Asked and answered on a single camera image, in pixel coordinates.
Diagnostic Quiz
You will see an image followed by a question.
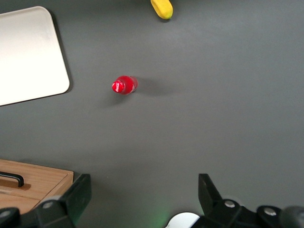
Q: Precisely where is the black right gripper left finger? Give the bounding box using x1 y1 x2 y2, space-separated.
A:
35 173 92 228

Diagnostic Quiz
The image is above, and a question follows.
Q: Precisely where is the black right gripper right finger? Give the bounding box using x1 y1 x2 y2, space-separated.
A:
198 173 247 228

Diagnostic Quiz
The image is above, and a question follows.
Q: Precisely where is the wooden drawer with handle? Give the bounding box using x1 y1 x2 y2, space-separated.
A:
0 163 70 200

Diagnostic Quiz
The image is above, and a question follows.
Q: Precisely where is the black metal drawer handle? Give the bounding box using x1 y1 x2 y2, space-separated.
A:
0 171 25 188

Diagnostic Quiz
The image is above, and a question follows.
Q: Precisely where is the wooden drawer cabinet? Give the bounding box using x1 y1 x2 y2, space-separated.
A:
0 158 75 216

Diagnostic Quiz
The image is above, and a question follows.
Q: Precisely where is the red cola bottle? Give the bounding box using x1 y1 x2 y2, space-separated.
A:
111 75 139 95

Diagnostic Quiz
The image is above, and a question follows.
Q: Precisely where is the cream plastic tray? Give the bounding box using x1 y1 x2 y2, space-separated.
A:
0 6 71 107

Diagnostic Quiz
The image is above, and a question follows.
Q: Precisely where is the yellow toy banana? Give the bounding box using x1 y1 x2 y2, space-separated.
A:
150 0 174 20

